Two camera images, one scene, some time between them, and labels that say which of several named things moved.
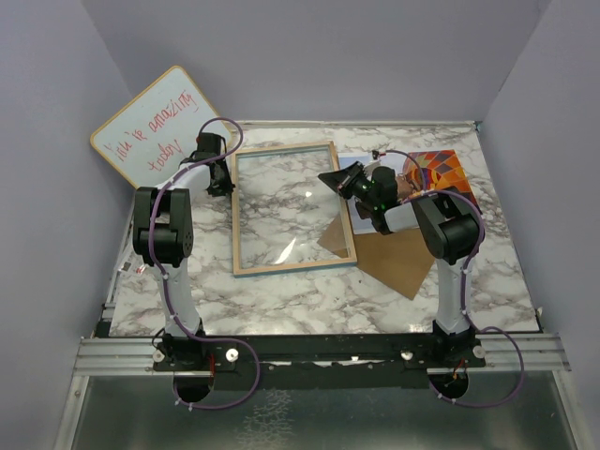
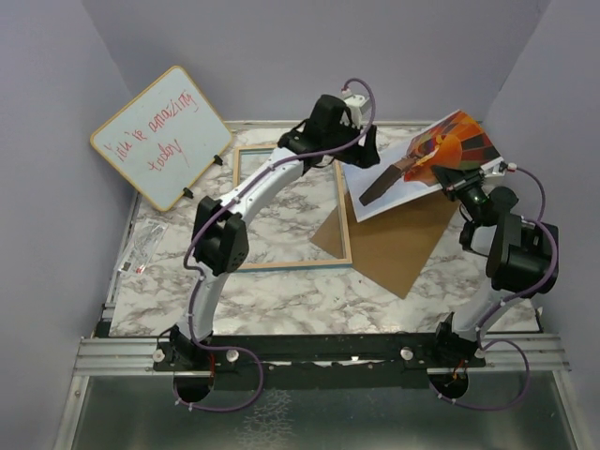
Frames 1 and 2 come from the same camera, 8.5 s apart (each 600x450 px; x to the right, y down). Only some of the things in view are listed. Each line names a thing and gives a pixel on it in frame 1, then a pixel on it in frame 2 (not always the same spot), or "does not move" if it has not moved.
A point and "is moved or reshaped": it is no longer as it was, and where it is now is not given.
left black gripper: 227,187 → 365,156
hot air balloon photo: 442,169 is moved or reshaped
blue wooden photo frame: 238,271 does not move
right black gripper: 341,181 → 448,177
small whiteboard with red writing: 148,139 does not move
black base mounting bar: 320,361 does not move
